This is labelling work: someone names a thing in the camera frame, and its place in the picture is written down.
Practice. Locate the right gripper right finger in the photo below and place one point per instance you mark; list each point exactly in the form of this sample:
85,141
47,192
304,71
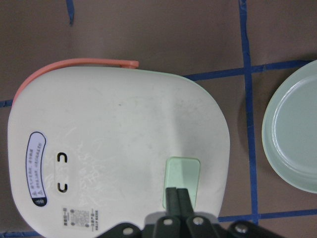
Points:
184,203

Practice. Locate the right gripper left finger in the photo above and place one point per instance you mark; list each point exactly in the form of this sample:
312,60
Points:
172,202

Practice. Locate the white rice cooker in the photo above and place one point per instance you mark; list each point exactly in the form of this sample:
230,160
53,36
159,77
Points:
92,144

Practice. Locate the right green plate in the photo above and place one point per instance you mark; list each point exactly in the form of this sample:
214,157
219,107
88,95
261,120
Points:
289,129

